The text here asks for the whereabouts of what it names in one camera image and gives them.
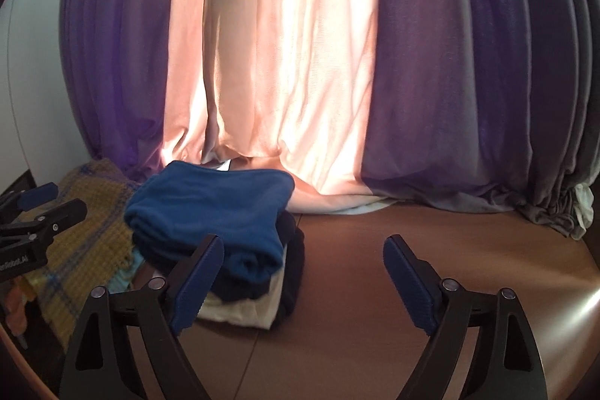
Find cream sheer curtain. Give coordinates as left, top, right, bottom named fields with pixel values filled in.
left=161, top=0, right=391, bottom=214

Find light blue cloth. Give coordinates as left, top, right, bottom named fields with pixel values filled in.
left=108, top=249, right=146, bottom=294

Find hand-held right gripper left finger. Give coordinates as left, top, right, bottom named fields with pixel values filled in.
left=58, top=233, right=226, bottom=400

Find orange object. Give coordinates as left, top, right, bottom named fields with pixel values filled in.
left=2, top=276, right=36, bottom=336

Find dark folded garment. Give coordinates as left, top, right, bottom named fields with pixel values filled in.
left=141, top=241, right=284, bottom=303

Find blue pants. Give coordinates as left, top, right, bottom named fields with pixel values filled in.
left=124, top=160, right=296, bottom=289

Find white bunched cloth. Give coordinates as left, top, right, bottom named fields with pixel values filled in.
left=569, top=183, right=596, bottom=240

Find purple grey curtain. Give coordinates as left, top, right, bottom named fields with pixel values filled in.
left=361, top=0, right=600, bottom=240

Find black folded garment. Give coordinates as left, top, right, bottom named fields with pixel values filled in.
left=269, top=211, right=307, bottom=328

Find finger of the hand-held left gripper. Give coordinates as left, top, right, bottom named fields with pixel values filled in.
left=0, top=199, right=89, bottom=242
left=0, top=181, right=60, bottom=214

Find beige folded garment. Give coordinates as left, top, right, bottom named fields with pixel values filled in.
left=197, top=269, right=288, bottom=331

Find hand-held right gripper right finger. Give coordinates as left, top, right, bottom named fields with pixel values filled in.
left=383, top=233, right=549, bottom=400

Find yellow plaid scarf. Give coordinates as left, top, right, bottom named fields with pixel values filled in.
left=9, top=159, right=142, bottom=350

